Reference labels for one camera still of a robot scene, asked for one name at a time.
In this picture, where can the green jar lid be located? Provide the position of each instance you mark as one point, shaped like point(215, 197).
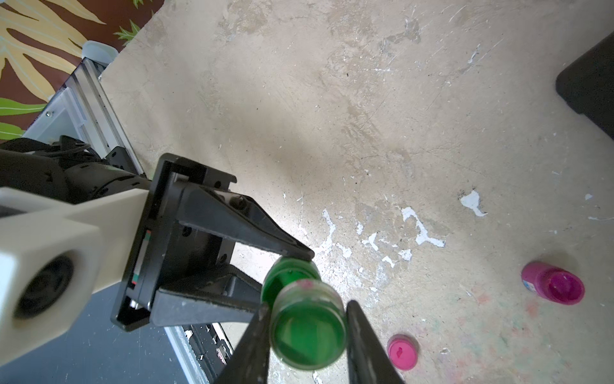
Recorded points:
point(284, 272)

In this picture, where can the magenta jar lid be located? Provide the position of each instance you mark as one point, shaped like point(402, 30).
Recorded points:
point(403, 352)

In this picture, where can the magenta paint jar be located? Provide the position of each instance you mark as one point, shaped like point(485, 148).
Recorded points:
point(553, 283)

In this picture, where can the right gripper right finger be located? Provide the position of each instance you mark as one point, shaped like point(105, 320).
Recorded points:
point(368, 362)

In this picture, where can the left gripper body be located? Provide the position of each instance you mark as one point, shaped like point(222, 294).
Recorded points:
point(165, 251)

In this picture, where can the black toolbox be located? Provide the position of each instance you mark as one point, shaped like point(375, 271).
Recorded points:
point(587, 85)

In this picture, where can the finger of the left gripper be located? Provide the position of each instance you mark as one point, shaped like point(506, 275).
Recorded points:
point(238, 218)
point(223, 295)

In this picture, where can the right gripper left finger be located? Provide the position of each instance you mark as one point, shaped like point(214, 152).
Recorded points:
point(251, 358)

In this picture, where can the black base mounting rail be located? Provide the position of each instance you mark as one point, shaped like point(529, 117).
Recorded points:
point(203, 350)

